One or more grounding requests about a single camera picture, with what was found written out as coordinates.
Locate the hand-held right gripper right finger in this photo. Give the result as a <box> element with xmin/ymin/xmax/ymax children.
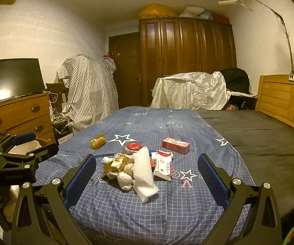
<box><xmin>197</xmin><ymin>154</ymin><xmax>283</xmax><ymax>245</ymax></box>

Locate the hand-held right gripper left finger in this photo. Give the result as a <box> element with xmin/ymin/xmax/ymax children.
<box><xmin>11</xmin><ymin>154</ymin><xmax>97</xmax><ymax>245</ymax></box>

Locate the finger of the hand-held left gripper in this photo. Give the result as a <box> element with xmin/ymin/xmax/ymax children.
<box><xmin>0</xmin><ymin>132</ymin><xmax>36</xmax><ymax>155</ymax></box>
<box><xmin>0</xmin><ymin>143</ymin><xmax>59</xmax><ymax>168</ymax></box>

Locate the white plastic basin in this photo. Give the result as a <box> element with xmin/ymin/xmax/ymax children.
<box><xmin>8</xmin><ymin>140</ymin><xmax>42</xmax><ymax>155</ymax></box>

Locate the gold foil wrapper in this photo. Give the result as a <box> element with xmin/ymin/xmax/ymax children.
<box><xmin>103</xmin><ymin>156</ymin><xmax>128</xmax><ymax>177</ymax></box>

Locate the red cardboard box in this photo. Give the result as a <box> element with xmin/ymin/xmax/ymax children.
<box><xmin>162</xmin><ymin>137</ymin><xmax>191</xmax><ymax>155</ymax></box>

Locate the white medicine box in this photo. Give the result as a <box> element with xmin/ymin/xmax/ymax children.
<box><xmin>153</xmin><ymin>151</ymin><xmax>174</xmax><ymax>180</ymax></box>

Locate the white face mask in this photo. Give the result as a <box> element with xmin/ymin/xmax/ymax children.
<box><xmin>132</xmin><ymin>147</ymin><xmax>160</xmax><ymax>204</ymax></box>

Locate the person's left hand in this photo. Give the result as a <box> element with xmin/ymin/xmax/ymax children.
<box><xmin>0</xmin><ymin>184</ymin><xmax>21</xmax><ymax>222</ymax></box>

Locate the white printed cardboard box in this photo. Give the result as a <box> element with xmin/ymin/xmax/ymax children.
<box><xmin>56</xmin><ymin>133</ymin><xmax>73</xmax><ymax>145</ymax></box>

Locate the wooden chest of drawers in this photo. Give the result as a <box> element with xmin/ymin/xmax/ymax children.
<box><xmin>0</xmin><ymin>93</ymin><xmax>57</xmax><ymax>146</ymax></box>

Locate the crumpled tissue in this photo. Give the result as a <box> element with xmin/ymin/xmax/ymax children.
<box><xmin>101</xmin><ymin>154</ymin><xmax>117</xmax><ymax>164</ymax></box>
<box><xmin>117</xmin><ymin>171</ymin><xmax>134</xmax><ymax>192</ymax></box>

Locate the yellow snack wrapper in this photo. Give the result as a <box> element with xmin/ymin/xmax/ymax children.
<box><xmin>90</xmin><ymin>134</ymin><xmax>107</xmax><ymax>150</ymax></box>

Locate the wooden chair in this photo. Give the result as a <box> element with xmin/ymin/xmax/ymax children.
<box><xmin>46</xmin><ymin>82</ymin><xmax>69</xmax><ymax>113</ymax></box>

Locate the black flat screen television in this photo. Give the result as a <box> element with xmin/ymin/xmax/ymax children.
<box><xmin>0</xmin><ymin>58</ymin><xmax>46</xmax><ymax>104</ymax></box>

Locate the red round cap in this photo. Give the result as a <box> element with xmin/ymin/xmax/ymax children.
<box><xmin>126</xmin><ymin>143</ymin><xmax>142</xmax><ymax>155</ymax></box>

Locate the black bedsheet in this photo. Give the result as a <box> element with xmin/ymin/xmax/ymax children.
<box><xmin>200</xmin><ymin>110</ymin><xmax>294</xmax><ymax>218</ymax></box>

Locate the striped cloth cover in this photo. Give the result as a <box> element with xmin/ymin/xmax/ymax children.
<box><xmin>57</xmin><ymin>54</ymin><xmax>119</xmax><ymax>136</ymax></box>

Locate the blue star bedsheet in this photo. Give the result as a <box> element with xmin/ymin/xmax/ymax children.
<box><xmin>32</xmin><ymin>107</ymin><xmax>255</xmax><ymax>245</ymax></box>

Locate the dark side table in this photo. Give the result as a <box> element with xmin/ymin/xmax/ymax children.
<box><xmin>229</xmin><ymin>93</ymin><xmax>259</xmax><ymax>111</ymax></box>

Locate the white plastic sheet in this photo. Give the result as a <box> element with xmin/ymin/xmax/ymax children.
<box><xmin>151</xmin><ymin>71</ymin><xmax>231</xmax><ymax>111</ymax></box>

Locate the black clothes pile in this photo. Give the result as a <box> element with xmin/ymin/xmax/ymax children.
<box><xmin>220</xmin><ymin>68</ymin><xmax>251</xmax><ymax>95</ymax></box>

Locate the wooden headboard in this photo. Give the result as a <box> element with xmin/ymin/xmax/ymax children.
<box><xmin>255</xmin><ymin>75</ymin><xmax>294</xmax><ymax>136</ymax></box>

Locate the dark wooden door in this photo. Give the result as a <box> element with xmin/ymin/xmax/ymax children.
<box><xmin>108</xmin><ymin>32</ymin><xmax>142</xmax><ymax>107</ymax></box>

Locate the large wooden wardrobe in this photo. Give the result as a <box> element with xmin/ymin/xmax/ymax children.
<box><xmin>139</xmin><ymin>18</ymin><xmax>237</xmax><ymax>107</ymax></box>

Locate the red storage box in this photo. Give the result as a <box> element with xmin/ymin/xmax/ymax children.
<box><xmin>213</xmin><ymin>15</ymin><xmax>230</xmax><ymax>25</ymax></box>

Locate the thin curved pole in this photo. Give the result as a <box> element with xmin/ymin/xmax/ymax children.
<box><xmin>225</xmin><ymin>0</ymin><xmax>294</xmax><ymax>78</ymax></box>

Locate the pale blue storage bag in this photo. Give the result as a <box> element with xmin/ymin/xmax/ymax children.
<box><xmin>199</xmin><ymin>10</ymin><xmax>215</xmax><ymax>21</ymax></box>

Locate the white storage bag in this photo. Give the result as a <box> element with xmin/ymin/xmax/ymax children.
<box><xmin>179</xmin><ymin>6</ymin><xmax>206</xmax><ymax>19</ymax></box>

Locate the orange storage bag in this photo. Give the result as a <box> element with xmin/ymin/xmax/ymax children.
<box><xmin>138</xmin><ymin>4</ymin><xmax>179</xmax><ymax>19</ymax></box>

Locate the white ceiling fan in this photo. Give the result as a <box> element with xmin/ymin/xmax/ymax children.
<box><xmin>218</xmin><ymin>0</ymin><xmax>254</xmax><ymax>12</ymax></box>

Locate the tangle of white cables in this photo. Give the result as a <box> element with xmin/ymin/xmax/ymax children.
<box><xmin>49</xmin><ymin>92</ymin><xmax>74</xmax><ymax>134</ymax></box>

